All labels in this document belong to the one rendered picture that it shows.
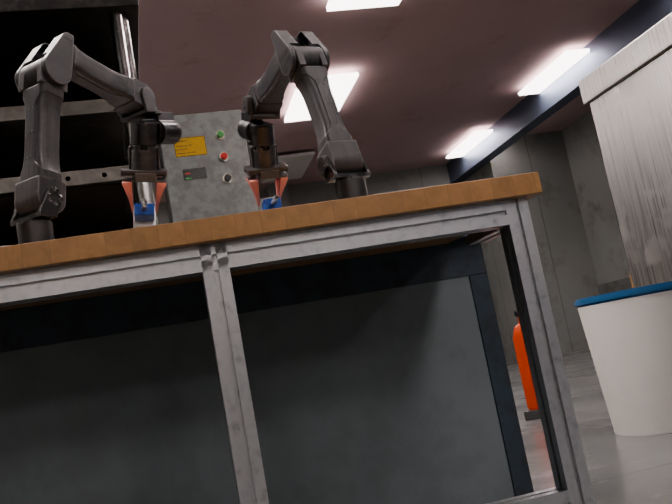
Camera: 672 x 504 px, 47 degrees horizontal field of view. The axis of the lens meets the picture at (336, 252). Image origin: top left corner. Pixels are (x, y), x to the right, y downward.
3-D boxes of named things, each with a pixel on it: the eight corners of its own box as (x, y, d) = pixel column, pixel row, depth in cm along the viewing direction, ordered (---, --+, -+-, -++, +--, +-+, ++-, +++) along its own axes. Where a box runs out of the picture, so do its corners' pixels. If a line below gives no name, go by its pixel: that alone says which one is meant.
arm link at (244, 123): (230, 140, 196) (230, 92, 193) (261, 138, 200) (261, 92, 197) (247, 146, 186) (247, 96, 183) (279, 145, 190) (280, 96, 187)
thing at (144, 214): (156, 210, 165) (155, 187, 167) (132, 210, 164) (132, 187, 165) (155, 232, 177) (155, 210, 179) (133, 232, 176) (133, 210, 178)
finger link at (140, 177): (134, 211, 178) (133, 170, 176) (166, 211, 180) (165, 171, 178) (134, 215, 172) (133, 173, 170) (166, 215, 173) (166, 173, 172)
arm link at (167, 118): (160, 149, 183) (146, 100, 183) (187, 138, 179) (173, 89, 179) (127, 150, 173) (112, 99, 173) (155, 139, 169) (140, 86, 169)
